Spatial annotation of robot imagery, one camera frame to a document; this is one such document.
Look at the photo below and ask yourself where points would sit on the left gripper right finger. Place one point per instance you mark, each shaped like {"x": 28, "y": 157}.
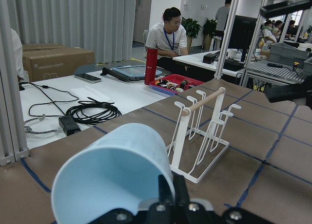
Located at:
{"x": 182, "y": 196}

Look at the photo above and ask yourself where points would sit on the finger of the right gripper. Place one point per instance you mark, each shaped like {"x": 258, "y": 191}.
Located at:
{"x": 291, "y": 92}

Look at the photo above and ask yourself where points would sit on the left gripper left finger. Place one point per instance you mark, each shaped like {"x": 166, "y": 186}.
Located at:
{"x": 165, "y": 195}

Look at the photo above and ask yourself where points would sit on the light blue cup front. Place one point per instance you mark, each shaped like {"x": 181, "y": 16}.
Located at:
{"x": 119, "y": 170}

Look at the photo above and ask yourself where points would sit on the black computer monitor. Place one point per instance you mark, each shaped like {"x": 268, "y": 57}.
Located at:
{"x": 242, "y": 34}

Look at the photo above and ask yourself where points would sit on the red parts tray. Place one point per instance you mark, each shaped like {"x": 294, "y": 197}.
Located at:
{"x": 173, "y": 84}

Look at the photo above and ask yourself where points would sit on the black power adapter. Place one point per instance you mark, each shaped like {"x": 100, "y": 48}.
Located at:
{"x": 68, "y": 125}

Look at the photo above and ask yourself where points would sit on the blue teach pendant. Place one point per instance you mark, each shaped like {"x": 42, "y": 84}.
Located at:
{"x": 126, "y": 73}

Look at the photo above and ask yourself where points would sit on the red thermos bottle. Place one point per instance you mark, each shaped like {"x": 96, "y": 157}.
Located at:
{"x": 151, "y": 63}

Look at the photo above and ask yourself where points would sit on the seated man white shirt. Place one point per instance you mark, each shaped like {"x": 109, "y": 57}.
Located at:
{"x": 169, "y": 37}

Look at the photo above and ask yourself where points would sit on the cardboard box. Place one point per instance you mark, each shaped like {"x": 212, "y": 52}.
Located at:
{"x": 47, "y": 61}

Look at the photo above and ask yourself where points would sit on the white wire cup rack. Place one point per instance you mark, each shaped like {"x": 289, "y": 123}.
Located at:
{"x": 187, "y": 126}

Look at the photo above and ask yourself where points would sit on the aluminium frame post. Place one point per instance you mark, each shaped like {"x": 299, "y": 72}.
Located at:
{"x": 13, "y": 146}

